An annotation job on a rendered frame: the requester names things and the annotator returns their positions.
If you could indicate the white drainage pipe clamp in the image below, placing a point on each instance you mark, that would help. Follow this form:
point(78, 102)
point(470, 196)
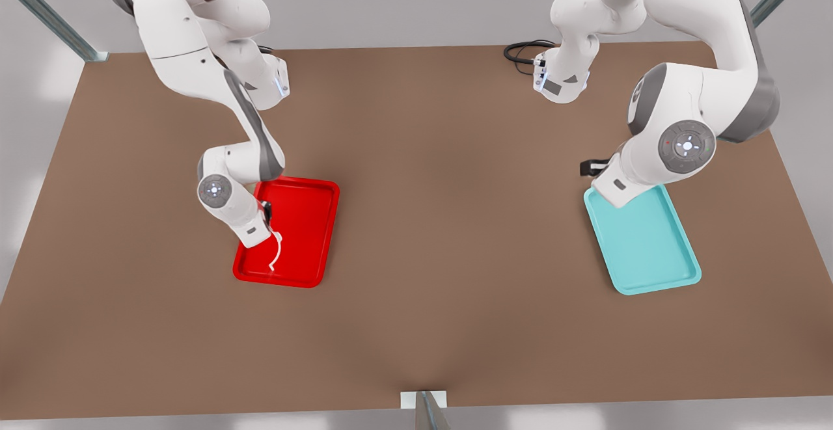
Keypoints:
point(278, 252)

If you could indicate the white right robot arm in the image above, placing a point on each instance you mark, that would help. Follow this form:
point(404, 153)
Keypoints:
point(176, 33)

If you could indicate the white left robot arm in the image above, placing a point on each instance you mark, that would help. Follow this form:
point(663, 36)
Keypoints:
point(709, 33)

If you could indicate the red rectangular tray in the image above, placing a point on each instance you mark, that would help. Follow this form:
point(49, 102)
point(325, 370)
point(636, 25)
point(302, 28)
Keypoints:
point(306, 228)

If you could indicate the teal rectangular tray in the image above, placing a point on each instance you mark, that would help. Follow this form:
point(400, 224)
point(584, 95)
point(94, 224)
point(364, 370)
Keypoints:
point(647, 241)

